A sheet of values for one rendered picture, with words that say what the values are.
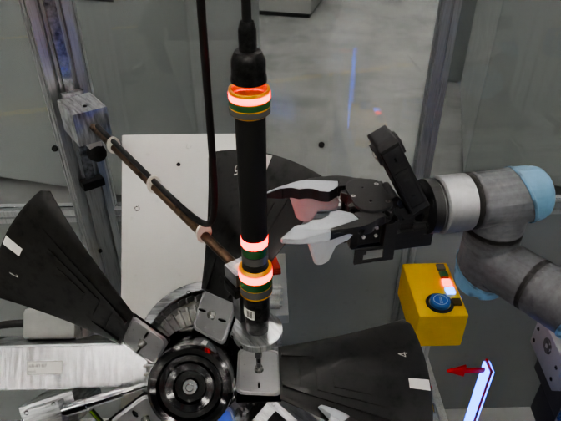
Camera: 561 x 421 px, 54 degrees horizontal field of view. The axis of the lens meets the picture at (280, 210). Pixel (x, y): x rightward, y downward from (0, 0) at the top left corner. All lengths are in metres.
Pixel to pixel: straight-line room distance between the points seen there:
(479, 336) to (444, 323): 0.85
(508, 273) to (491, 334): 1.24
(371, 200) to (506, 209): 0.17
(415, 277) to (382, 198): 0.55
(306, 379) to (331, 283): 0.88
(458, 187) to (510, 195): 0.07
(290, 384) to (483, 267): 0.32
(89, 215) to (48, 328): 0.43
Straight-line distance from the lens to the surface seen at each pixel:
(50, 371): 1.03
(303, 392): 0.83
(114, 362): 0.99
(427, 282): 1.20
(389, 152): 0.62
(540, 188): 0.76
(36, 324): 1.06
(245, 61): 0.55
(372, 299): 1.77
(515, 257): 0.78
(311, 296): 1.73
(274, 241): 0.79
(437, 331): 1.16
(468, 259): 0.80
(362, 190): 0.68
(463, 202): 0.70
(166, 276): 1.08
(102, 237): 1.44
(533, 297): 0.76
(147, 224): 1.08
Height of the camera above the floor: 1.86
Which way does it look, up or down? 35 degrees down
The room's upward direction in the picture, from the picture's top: straight up
